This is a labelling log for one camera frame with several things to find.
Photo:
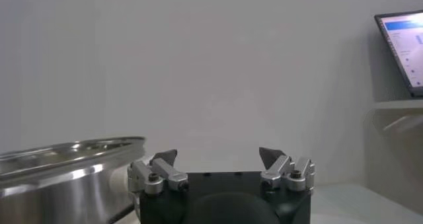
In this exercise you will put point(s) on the stainless steel steamer basket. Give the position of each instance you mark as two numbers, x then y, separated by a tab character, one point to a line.
66	185

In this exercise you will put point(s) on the white laptop stand table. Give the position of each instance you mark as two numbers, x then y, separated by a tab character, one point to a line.
400	104

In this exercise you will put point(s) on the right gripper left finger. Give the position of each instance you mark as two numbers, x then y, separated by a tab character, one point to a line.
172	174

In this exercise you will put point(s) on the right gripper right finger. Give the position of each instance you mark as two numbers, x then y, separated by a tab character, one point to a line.
276	172

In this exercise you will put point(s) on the white electric cooker base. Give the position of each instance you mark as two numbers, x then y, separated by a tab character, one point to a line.
119	182

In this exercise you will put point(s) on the open laptop with lit screen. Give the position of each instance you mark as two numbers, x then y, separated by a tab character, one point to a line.
406	47

